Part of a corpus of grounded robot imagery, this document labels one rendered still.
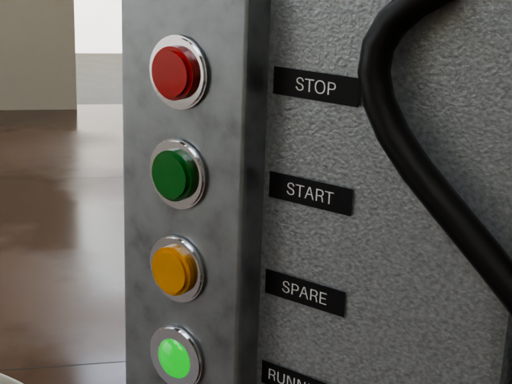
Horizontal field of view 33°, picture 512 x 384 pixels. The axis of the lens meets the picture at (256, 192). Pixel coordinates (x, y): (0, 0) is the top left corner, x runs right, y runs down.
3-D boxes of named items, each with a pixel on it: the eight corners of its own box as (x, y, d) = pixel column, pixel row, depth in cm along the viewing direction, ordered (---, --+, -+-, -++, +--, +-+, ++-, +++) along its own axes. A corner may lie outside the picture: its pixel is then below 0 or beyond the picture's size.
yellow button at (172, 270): (200, 296, 45) (201, 249, 44) (187, 302, 44) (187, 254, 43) (162, 283, 46) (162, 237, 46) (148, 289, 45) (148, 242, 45)
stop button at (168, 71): (203, 101, 42) (204, 47, 41) (190, 104, 41) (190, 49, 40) (162, 94, 43) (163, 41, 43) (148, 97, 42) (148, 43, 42)
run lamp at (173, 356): (202, 379, 47) (203, 338, 46) (185, 389, 46) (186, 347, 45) (168, 365, 48) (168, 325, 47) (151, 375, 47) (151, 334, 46)
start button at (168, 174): (202, 202, 43) (203, 152, 43) (188, 207, 43) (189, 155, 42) (162, 192, 45) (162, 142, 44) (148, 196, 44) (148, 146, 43)
